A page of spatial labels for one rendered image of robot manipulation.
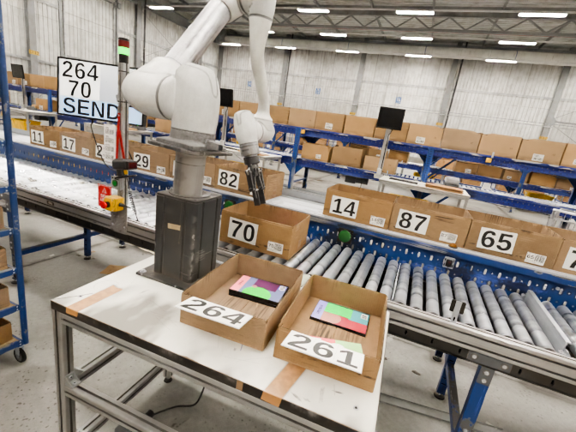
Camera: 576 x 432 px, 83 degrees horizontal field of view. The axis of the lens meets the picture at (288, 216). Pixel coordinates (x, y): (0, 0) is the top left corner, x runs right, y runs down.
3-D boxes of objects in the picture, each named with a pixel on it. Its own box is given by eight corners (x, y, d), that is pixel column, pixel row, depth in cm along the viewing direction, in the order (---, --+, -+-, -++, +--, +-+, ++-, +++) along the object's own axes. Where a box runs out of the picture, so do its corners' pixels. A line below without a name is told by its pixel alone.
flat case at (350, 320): (364, 339, 104) (366, 334, 104) (309, 320, 110) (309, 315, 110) (369, 318, 117) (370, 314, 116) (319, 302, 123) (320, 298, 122)
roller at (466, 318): (459, 334, 125) (464, 322, 124) (450, 283, 172) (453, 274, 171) (474, 339, 124) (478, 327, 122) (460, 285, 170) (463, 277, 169)
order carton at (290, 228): (218, 240, 169) (221, 208, 165) (244, 227, 196) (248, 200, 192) (288, 260, 157) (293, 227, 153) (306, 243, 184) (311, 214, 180)
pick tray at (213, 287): (177, 321, 100) (179, 292, 97) (236, 274, 135) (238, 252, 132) (262, 352, 92) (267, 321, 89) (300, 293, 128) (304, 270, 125)
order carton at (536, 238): (463, 249, 171) (472, 219, 167) (458, 236, 198) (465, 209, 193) (551, 271, 158) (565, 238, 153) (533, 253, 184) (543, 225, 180)
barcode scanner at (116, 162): (129, 180, 163) (127, 159, 161) (111, 179, 168) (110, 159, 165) (139, 179, 169) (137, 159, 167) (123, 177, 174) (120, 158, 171)
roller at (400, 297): (391, 312, 134) (393, 301, 133) (399, 268, 181) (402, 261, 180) (404, 315, 132) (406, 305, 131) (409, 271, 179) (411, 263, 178)
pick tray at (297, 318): (271, 356, 91) (276, 325, 88) (308, 296, 126) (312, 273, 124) (374, 394, 83) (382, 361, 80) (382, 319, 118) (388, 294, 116)
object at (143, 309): (50, 308, 102) (50, 299, 101) (174, 251, 155) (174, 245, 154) (372, 448, 72) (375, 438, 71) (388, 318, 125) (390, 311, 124)
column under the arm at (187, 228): (193, 294, 116) (199, 205, 107) (135, 273, 124) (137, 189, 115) (230, 268, 140) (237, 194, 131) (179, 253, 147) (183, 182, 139)
